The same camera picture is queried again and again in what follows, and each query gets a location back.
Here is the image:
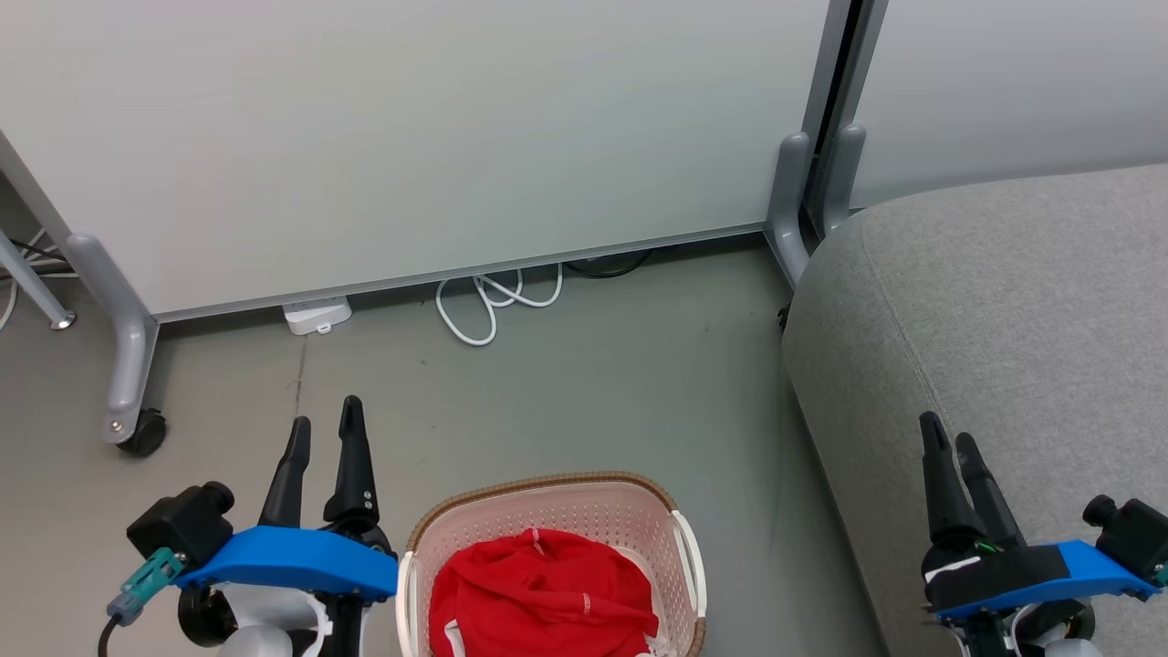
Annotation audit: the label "left arm cable teal connector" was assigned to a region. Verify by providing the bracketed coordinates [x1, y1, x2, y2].
[96, 547, 185, 657]

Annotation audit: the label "grey partition leg with caster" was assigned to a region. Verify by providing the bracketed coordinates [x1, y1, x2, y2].
[64, 234, 162, 446]

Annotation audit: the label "white looped power cable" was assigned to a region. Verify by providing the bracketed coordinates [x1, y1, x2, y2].
[434, 262, 565, 349]

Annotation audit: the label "black cables by table leg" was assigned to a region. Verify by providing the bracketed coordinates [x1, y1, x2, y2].
[7, 230, 72, 276]

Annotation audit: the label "slanted metal table leg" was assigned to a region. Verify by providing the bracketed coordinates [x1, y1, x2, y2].
[0, 228, 78, 332]

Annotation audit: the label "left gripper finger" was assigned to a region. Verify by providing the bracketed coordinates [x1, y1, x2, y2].
[258, 416, 313, 529]
[322, 395, 381, 537]

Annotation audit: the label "black caster wheel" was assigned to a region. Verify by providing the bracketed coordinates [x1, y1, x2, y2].
[116, 407, 169, 458]

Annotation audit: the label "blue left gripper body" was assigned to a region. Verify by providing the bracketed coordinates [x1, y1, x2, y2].
[176, 516, 401, 605]

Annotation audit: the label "wide white partition panel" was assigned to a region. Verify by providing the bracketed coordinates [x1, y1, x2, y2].
[0, 0, 857, 324]

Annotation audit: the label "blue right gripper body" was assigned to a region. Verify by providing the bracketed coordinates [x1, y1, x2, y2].
[922, 538, 1162, 627]

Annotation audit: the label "grey fabric sofa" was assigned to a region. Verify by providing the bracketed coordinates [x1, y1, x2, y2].
[781, 163, 1168, 657]

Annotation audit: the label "beige plastic laundry basket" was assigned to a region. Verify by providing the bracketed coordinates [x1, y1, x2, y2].
[396, 471, 709, 657]

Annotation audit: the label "white power strip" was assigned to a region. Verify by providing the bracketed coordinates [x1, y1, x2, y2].
[281, 296, 353, 338]

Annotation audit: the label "red garment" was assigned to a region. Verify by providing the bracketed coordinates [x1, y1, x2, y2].
[428, 527, 676, 657]

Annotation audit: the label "narrow white partition panel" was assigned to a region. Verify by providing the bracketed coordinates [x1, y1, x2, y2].
[826, 0, 1168, 211]

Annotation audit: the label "black floor cable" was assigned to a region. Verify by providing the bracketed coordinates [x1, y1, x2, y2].
[562, 247, 654, 280]

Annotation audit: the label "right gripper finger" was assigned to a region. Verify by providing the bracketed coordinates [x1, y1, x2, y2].
[954, 433, 1028, 549]
[918, 412, 987, 551]

